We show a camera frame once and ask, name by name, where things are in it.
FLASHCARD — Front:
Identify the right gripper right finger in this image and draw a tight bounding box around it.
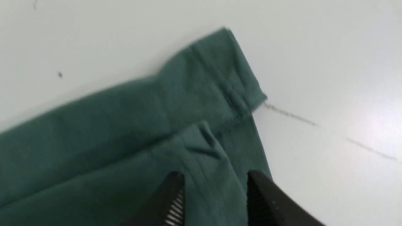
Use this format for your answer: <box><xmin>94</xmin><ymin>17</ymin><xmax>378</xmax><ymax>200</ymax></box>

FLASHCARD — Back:
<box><xmin>247</xmin><ymin>170</ymin><xmax>323</xmax><ymax>226</ymax></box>

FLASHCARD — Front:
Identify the green long-sleeve top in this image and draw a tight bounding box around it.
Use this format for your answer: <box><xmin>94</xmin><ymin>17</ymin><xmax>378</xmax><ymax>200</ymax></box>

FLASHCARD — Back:
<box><xmin>0</xmin><ymin>28</ymin><xmax>272</xmax><ymax>226</ymax></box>

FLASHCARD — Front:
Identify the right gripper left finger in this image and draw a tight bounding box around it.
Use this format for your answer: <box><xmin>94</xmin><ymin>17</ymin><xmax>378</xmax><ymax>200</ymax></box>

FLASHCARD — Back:
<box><xmin>124</xmin><ymin>171</ymin><xmax>186</xmax><ymax>226</ymax></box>

